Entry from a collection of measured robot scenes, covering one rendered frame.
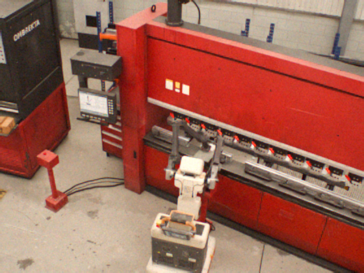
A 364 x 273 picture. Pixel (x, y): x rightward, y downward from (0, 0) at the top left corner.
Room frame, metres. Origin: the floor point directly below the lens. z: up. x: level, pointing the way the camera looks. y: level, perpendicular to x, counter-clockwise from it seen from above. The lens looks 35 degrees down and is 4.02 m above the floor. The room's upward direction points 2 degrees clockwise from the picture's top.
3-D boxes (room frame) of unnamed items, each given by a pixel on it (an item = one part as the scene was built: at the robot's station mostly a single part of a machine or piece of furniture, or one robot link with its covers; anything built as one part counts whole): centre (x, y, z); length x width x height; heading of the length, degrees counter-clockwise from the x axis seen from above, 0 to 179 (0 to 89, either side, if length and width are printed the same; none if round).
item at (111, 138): (5.03, 0.78, 0.50); 0.50 x 0.50 x 1.00; 61
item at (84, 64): (4.22, 0.94, 1.53); 0.51 x 0.25 x 0.85; 73
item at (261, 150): (3.71, -0.86, 1.24); 0.15 x 0.09 x 0.17; 61
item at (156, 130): (4.26, 0.12, 0.92); 0.50 x 0.06 x 0.10; 61
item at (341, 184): (4.06, -0.86, 0.93); 2.30 x 0.14 x 0.10; 61
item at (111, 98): (4.13, 0.92, 1.42); 0.45 x 0.12 x 0.36; 73
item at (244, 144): (3.81, -0.69, 1.24); 0.15 x 0.09 x 0.17; 61
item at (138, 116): (4.62, 0.41, 1.15); 0.85 x 0.25 x 2.30; 151
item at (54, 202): (3.94, 1.55, 0.41); 0.25 x 0.20 x 0.83; 151
